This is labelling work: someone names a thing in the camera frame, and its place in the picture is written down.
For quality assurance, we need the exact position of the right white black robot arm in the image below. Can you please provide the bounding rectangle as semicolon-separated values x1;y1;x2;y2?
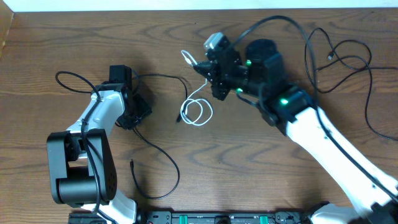
186;33;397;223

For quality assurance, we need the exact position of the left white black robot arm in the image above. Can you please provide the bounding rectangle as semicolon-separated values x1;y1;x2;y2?
47;65;152;223

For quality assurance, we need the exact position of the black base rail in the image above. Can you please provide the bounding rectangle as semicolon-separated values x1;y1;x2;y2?
68;202;330;224

